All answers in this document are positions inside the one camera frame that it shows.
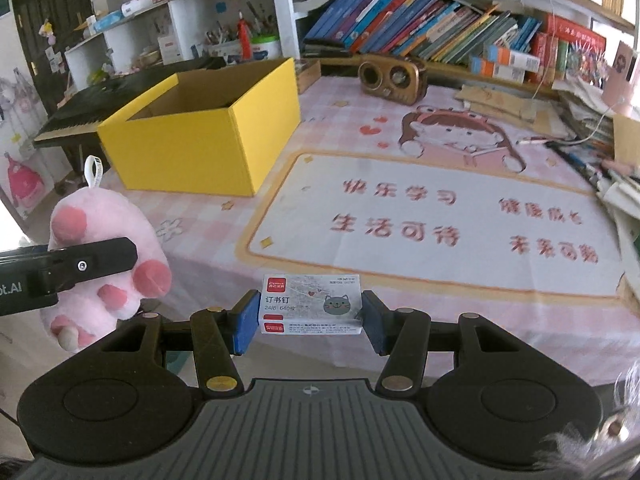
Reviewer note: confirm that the white wipes pack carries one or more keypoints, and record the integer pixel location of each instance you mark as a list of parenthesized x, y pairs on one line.
[(137, 7)]

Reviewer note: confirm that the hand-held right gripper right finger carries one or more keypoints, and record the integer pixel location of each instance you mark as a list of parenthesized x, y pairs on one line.
[(376, 325)]

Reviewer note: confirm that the black flat case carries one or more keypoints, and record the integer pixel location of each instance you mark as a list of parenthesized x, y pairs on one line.
[(322, 51)]

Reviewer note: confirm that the flat brown cardboard sheets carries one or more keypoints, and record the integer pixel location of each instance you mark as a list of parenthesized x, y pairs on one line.
[(500, 105)]

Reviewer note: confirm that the blue tissue pack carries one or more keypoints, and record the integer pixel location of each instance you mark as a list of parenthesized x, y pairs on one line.
[(107, 21)]

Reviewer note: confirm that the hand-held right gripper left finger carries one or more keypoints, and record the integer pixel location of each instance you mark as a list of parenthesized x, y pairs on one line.
[(245, 322)]

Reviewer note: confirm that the white pen holder with pens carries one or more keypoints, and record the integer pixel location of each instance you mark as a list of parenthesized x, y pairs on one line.
[(222, 45)]

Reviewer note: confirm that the brown cardboard piece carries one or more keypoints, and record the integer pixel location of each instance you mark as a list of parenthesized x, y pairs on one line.
[(627, 140)]

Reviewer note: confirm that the grey fur sleeve cuff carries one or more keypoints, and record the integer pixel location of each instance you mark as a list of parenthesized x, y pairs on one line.
[(615, 425)]

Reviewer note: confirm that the white bookshelf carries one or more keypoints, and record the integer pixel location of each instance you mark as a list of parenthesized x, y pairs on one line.
[(280, 10)]

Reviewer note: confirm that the red tassel ornament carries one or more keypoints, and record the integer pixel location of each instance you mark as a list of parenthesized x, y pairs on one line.
[(243, 40)]

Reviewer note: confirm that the brown retro radio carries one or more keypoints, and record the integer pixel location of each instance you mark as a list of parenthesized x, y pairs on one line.
[(395, 80)]

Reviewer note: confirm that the yellow cardboard box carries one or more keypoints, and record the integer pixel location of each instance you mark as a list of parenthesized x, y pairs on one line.
[(175, 155)]

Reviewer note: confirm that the wooden chessboard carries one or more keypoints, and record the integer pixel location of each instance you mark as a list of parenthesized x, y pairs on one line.
[(307, 77)]

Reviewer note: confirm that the orange white carton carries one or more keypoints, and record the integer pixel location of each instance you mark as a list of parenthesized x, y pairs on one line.
[(512, 59), (495, 71)]

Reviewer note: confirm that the row of colourful books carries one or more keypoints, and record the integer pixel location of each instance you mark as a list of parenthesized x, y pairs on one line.
[(400, 20)]

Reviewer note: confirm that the pink pig plush toy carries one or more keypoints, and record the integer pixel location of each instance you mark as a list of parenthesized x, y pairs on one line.
[(100, 215)]

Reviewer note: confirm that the white staple box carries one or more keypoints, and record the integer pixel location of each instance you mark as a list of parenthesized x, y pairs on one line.
[(310, 305)]

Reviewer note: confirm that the white carton red label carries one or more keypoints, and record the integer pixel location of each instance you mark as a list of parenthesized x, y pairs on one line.
[(169, 50)]

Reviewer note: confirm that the white tub green lid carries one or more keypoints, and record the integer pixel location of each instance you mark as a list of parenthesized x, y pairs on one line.
[(265, 49)]

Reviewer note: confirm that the dark wooden door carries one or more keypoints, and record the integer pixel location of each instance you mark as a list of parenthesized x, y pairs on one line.
[(35, 10)]

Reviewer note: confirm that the black pen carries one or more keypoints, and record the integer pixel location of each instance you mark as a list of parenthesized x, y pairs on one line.
[(575, 160)]

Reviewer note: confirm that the pink hanging bag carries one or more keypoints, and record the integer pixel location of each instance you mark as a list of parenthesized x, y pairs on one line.
[(20, 180)]

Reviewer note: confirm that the pink checked cloth-covered desktop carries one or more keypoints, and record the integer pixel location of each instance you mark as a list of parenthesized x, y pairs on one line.
[(400, 260)]

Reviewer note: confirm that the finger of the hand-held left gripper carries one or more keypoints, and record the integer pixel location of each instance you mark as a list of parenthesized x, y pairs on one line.
[(100, 257)]

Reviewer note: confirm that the black electric keyboard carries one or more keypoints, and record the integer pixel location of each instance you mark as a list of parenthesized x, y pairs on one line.
[(100, 95)]

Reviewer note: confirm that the pile of papers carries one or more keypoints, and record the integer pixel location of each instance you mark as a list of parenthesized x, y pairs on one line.
[(620, 210)]

